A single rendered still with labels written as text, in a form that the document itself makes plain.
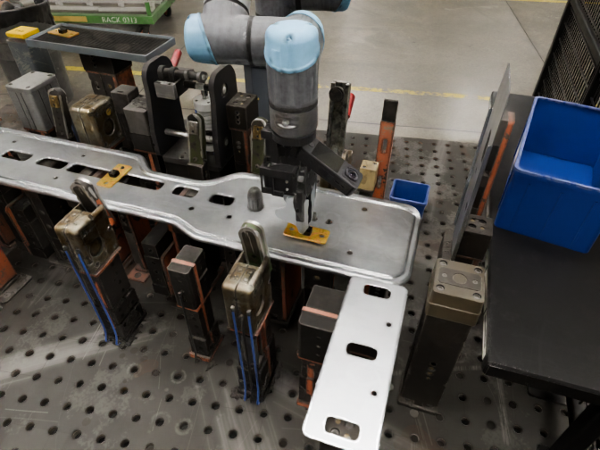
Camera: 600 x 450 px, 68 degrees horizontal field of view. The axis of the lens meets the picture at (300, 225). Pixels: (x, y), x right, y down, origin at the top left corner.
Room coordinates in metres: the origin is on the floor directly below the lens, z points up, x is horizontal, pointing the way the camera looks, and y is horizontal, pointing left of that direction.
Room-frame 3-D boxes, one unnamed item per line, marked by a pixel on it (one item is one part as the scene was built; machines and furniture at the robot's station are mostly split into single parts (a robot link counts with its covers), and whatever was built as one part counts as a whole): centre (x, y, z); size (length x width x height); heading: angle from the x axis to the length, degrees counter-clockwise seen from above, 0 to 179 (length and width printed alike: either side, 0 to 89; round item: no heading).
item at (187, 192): (0.76, 0.24, 0.84); 0.12 x 0.05 x 0.29; 162
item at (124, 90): (1.05, 0.44, 0.90); 0.05 x 0.05 x 0.40; 72
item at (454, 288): (0.46, -0.25, 0.88); 0.08 x 0.08 x 0.36; 72
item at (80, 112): (1.01, 0.52, 0.89); 0.13 x 0.11 x 0.38; 162
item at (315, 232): (0.62, -0.01, 1.01); 0.08 x 0.04 x 0.01; 72
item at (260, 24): (0.73, 0.02, 1.32); 0.11 x 0.11 x 0.08; 84
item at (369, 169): (0.76, -0.14, 0.88); 0.04 x 0.04 x 0.36; 72
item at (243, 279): (0.49, 0.09, 0.87); 0.12 x 0.09 x 0.35; 162
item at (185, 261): (0.57, 0.21, 0.84); 0.11 x 0.08 x 0.29; 162
